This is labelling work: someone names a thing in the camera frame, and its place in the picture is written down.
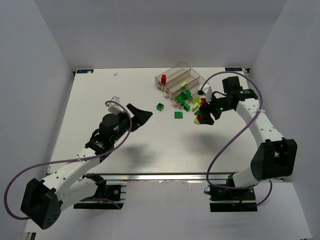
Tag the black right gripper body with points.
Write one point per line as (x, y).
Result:
(211, 110)

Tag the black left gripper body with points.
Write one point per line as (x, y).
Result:
(132, 119)

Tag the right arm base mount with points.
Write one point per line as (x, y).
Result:
(223, 200)

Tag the dark green brick on table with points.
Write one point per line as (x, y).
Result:
(186, 107)

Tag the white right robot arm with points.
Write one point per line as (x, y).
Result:
(275, 155)

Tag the lime lego brick upper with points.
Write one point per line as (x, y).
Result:
(197, 101)

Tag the green flat lego brick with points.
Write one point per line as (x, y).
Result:
(178, 115)

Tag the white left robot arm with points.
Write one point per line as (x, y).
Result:
(44, 200)

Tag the red yellow green lego stack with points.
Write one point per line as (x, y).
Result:
(183, 85)

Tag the green stepped lego brick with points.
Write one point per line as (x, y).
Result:
(186, 95)

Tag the green square lego brick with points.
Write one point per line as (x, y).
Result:
(160, 107)

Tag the clear three-compartment organizer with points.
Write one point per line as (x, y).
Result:
(174, 77)

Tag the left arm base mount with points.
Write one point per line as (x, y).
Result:
(113, 199)

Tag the green lego brick middle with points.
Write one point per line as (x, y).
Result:
(180, 100)

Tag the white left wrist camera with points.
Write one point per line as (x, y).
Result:
(112, 107)

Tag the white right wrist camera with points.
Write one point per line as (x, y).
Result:
(205, 91)

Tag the red lego brick upper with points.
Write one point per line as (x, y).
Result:
(203, 101)

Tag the red lego brick stack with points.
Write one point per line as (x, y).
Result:
(163, 79)

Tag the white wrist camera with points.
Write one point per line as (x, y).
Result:
(205, 91)
(112, 107)

